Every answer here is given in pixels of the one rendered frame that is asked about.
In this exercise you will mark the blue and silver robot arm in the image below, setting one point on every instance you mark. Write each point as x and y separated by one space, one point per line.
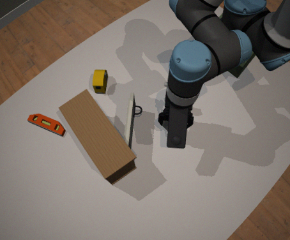
266 34

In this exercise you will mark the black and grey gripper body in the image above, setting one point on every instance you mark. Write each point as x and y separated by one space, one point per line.
166 109

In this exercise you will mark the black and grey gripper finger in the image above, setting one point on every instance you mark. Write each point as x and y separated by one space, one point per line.
191 122
162 121

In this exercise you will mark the orange torpedo spirit level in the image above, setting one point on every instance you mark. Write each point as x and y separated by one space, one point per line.
47 123

